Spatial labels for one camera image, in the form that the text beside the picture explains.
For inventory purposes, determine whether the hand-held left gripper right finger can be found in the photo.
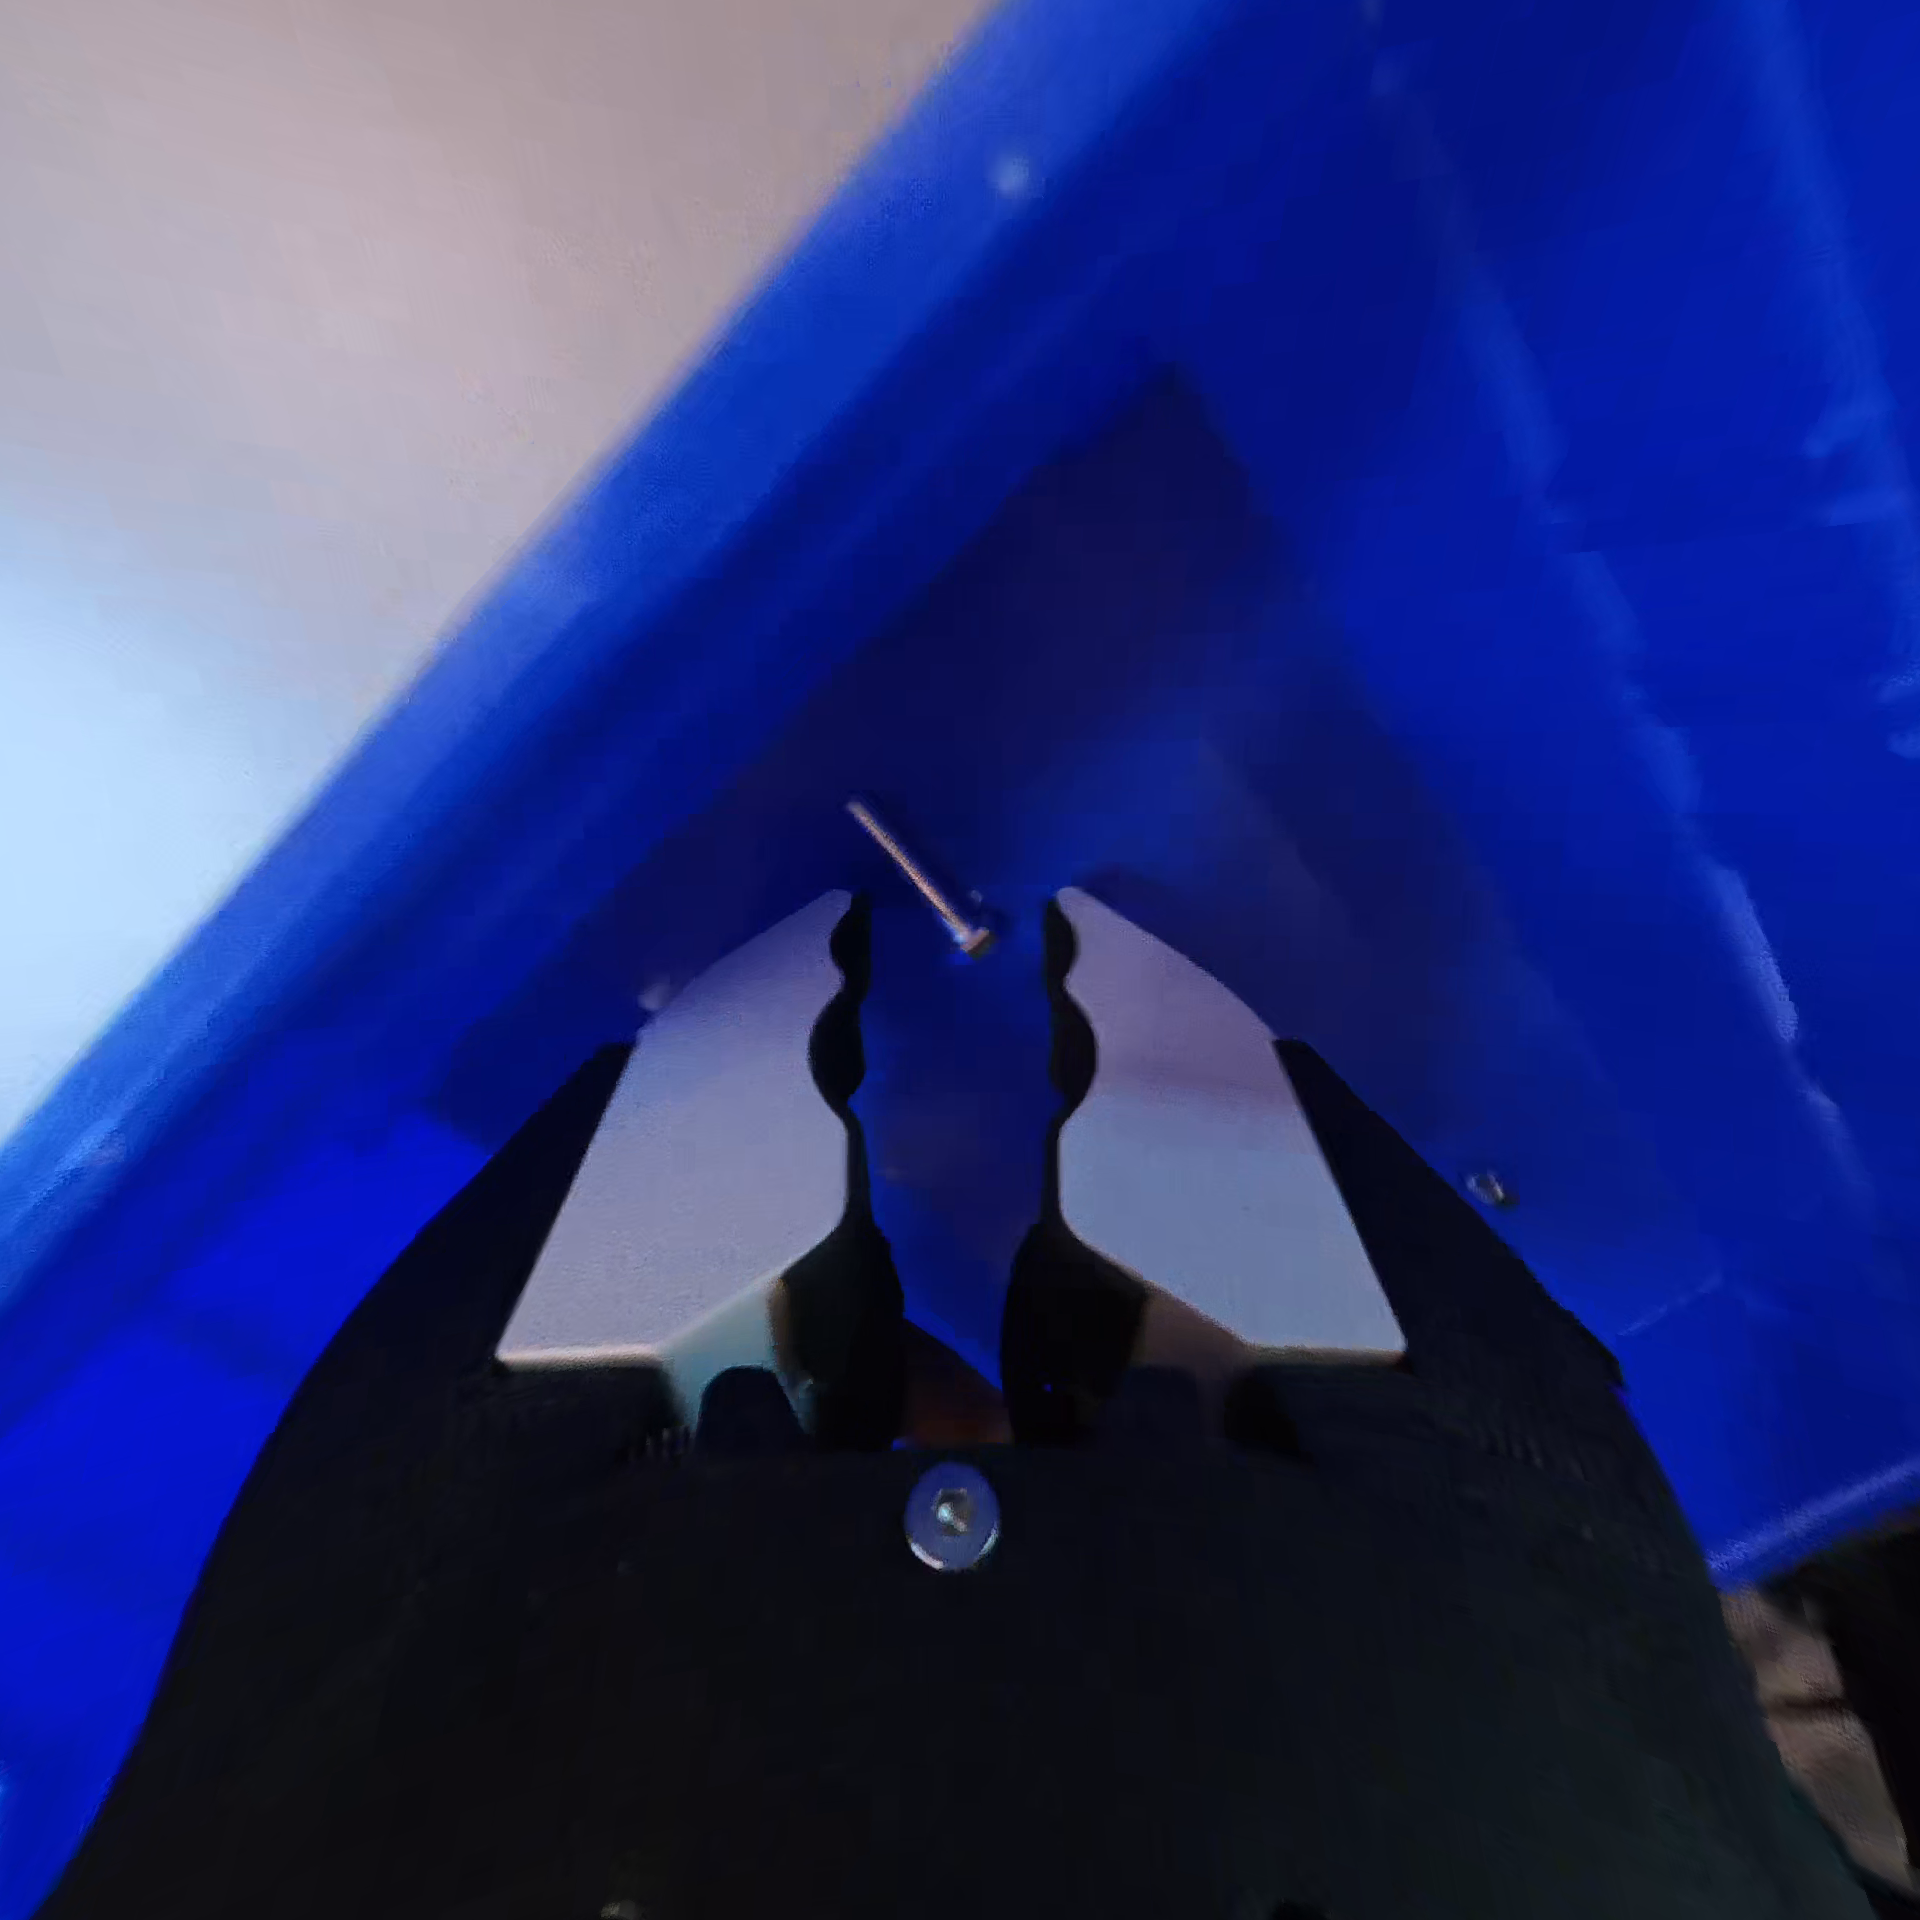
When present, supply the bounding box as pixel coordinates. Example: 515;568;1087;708
1005;887;1408;1424

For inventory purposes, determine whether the large blue plastic bin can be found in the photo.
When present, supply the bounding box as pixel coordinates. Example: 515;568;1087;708
0;0;1920;1834

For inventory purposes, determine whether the long thin silver bolt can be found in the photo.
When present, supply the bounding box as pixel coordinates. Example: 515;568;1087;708
844;801;1004;960

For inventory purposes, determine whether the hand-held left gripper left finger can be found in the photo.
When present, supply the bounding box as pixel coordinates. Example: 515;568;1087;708
496;887;893;1424

